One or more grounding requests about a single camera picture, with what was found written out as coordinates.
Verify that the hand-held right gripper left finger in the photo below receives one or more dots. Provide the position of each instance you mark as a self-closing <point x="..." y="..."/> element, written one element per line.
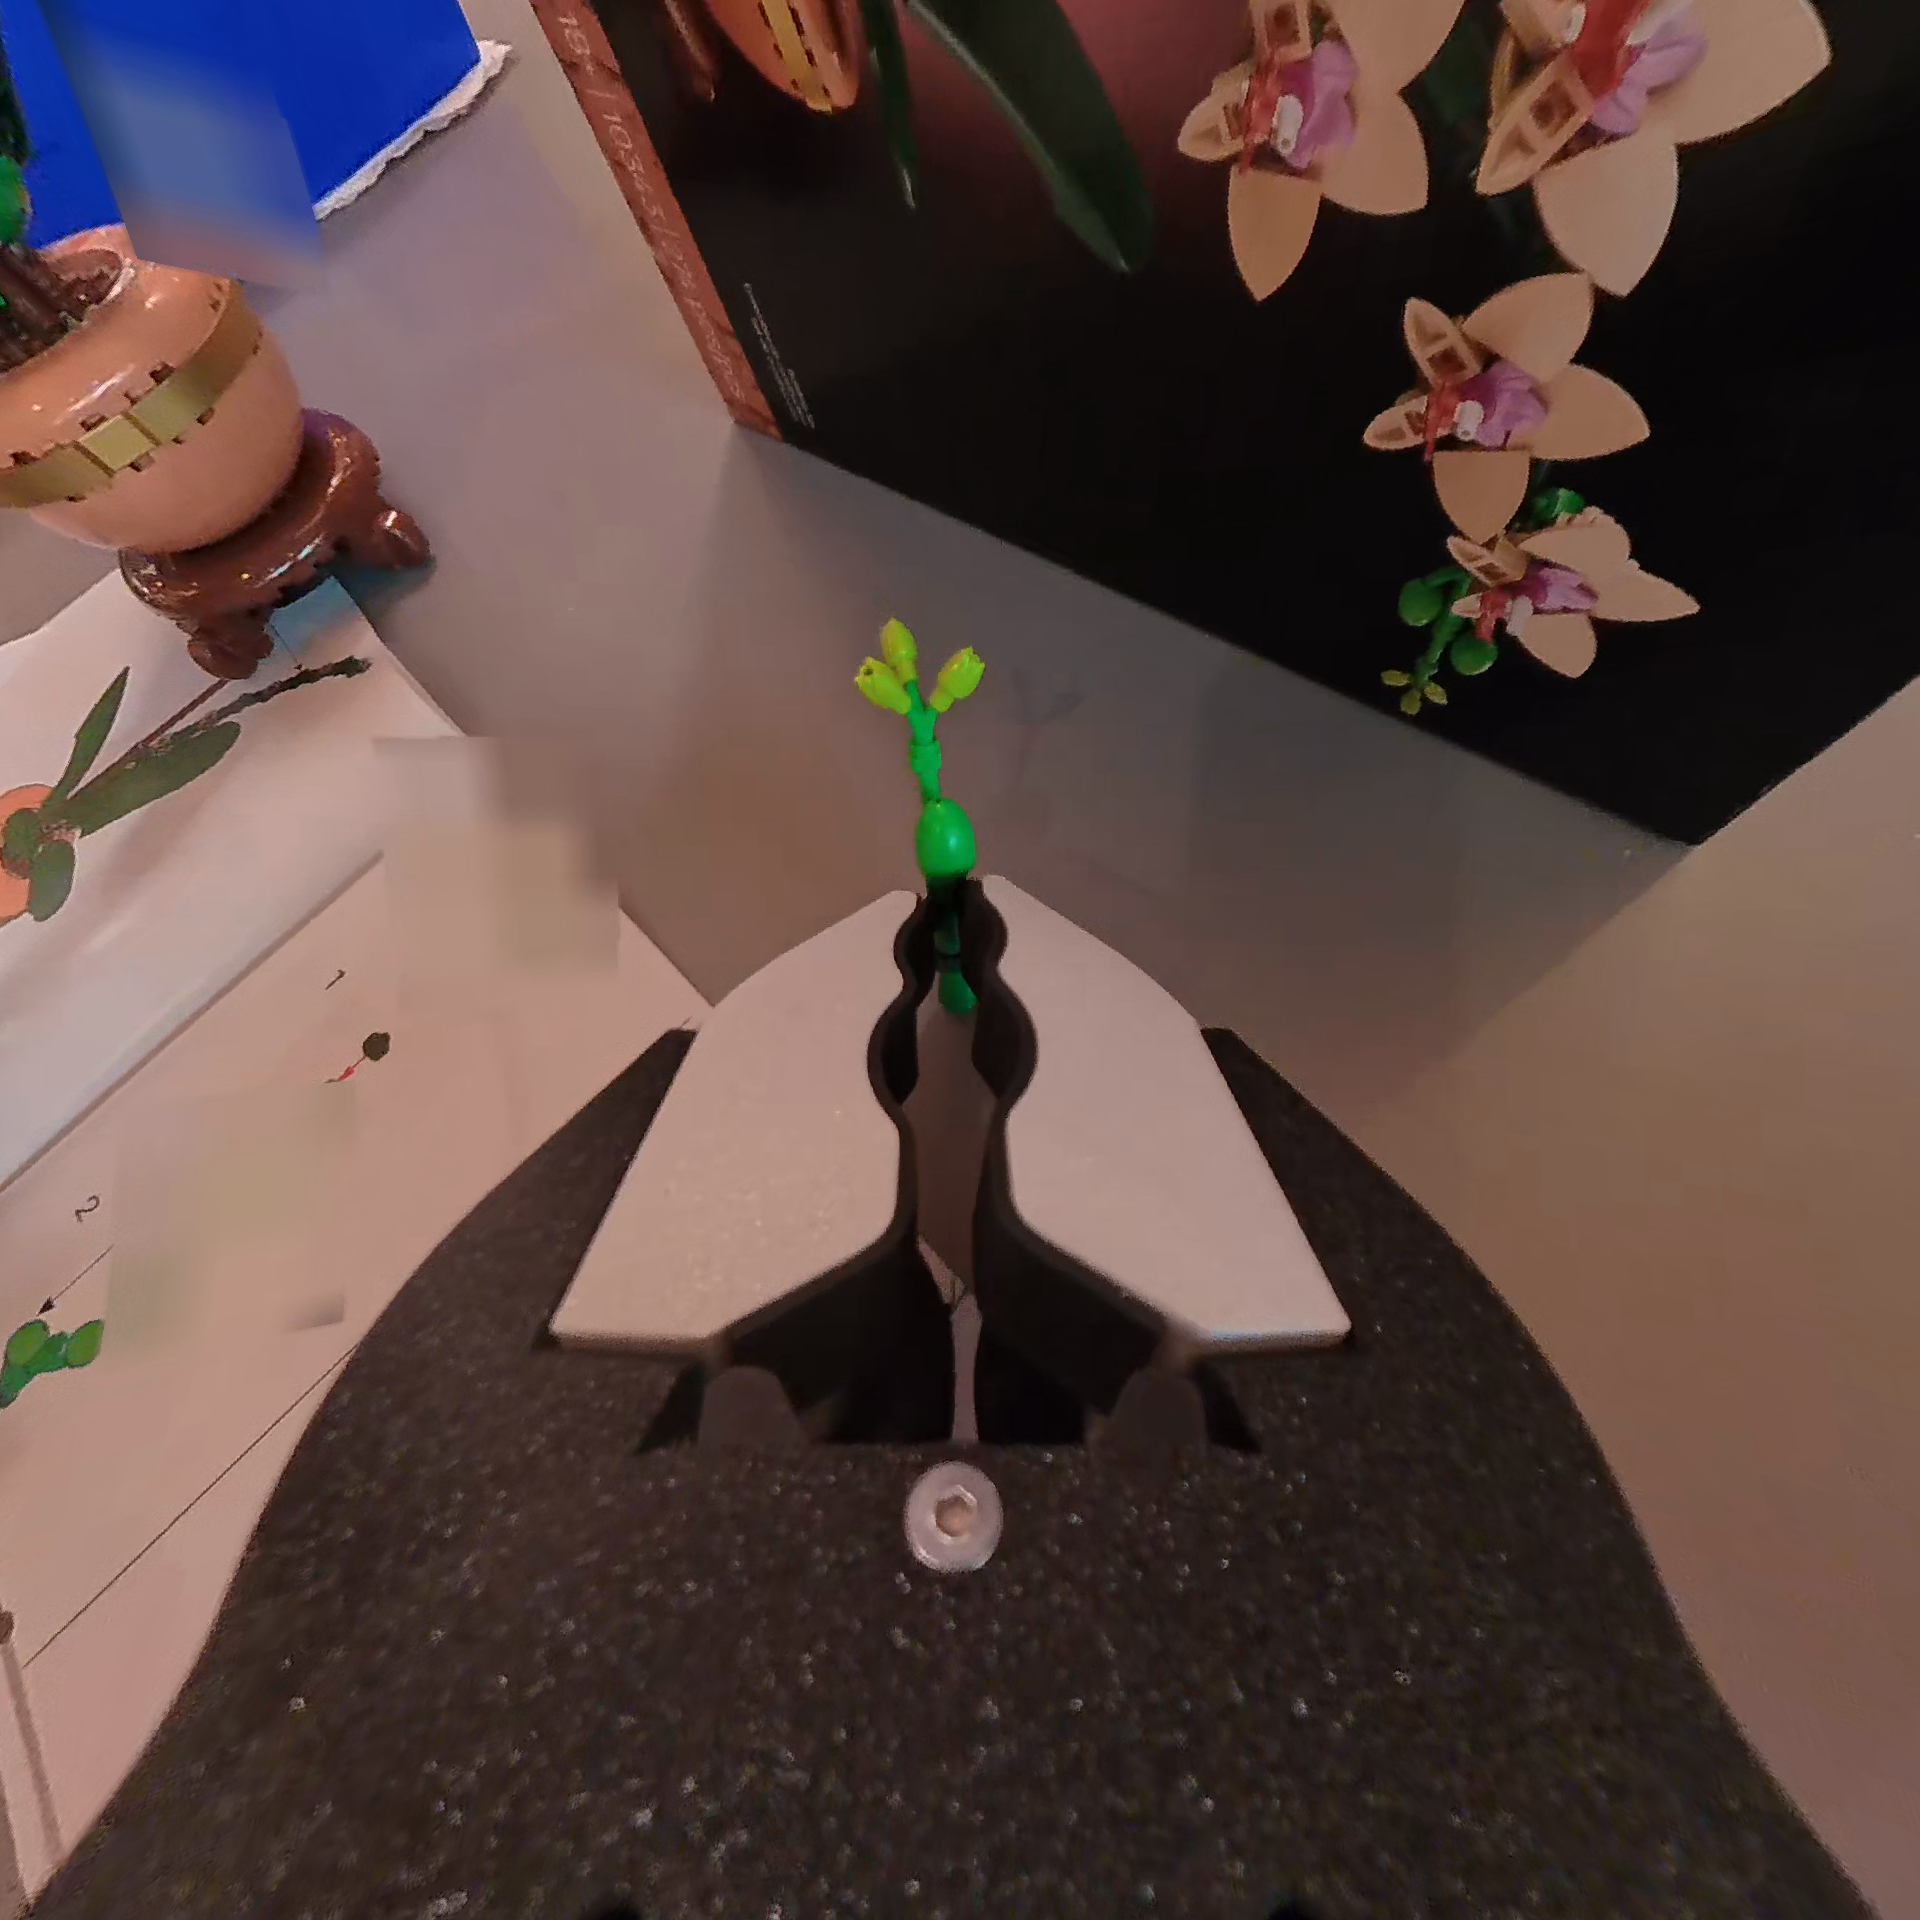
<point x="721" y="1185"/>

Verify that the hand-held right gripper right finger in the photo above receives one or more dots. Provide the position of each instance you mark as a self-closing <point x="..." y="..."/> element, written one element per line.
<point x="1171" y="1185"/>

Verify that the green toy bud stem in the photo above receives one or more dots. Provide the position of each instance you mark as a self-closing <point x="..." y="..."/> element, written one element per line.
<point x="944" y="848"/>

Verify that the white instruction booklet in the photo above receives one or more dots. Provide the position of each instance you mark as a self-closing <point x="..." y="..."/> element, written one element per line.
<point x="224" y="931"/>

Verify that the orchid print toy box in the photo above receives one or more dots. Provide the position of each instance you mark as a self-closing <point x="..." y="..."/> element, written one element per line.
<point x="1124" y="450"/>

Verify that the brick-built orchid plant pot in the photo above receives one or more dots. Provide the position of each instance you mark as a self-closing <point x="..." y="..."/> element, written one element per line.
<point x="164" y="435"/>

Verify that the white paper towel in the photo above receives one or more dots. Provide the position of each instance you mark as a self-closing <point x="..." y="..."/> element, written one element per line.
<point x="451" y="104"/>

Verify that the large blue storage bin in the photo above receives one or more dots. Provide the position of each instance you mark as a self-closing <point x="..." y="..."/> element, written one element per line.
<point x="374" y="61"/>

